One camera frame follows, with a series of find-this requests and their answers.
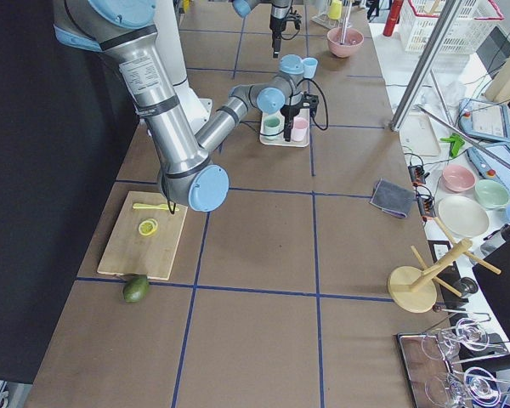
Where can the black tray with glasses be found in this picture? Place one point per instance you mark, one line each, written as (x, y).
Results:
(454, 366)

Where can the pink plastic cup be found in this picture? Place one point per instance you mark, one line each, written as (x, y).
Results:
(300, 128)

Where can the wooden cutting board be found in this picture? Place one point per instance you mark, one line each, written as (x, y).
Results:
(127, 252)

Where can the pink bowl on side table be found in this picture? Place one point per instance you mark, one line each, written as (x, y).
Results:
(457, 178)

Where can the aluminium frame post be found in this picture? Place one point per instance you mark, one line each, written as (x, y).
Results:
(431, 52)

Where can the yellow cup in background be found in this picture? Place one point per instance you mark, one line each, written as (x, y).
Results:
(334, 11)

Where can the cream plate on side table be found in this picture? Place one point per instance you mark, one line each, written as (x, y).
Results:
(463, 216)

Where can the blue plastic cup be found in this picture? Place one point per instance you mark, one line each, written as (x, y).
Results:
(310, 65)

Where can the spare cream tray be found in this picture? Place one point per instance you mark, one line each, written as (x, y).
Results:
(418, 135)

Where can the green plastic cup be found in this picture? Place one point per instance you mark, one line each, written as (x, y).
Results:
(271, 127)

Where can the wooden cup tree stand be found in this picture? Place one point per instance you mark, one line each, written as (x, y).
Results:
(414, 289)

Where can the yellow lemon slices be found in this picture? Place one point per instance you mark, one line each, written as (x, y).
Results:
(148, 227)

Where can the blue teach pendant tablet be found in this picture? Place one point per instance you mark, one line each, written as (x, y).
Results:
(485, 121)

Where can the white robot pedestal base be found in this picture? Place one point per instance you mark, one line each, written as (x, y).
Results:
(168, 46)

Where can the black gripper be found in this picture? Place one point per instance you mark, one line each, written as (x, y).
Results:
(288, 112)
(277, 25)

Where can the grey folded cloth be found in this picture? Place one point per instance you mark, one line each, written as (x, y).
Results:
(392, 199)

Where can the yellow plastic knife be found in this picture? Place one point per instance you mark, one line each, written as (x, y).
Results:
(163, 206)

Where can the red bottle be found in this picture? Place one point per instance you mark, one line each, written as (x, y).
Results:
(393, 17)

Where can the green avocado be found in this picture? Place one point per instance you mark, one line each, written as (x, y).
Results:
(136, 289)

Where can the cream rabbit serving tray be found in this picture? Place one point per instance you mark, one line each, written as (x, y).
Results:
(279, 141)

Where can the pink bowl with ice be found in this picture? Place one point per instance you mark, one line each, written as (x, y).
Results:
(343, 48)

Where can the green bowl on side table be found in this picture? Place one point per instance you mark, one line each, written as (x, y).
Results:
(491, 194)

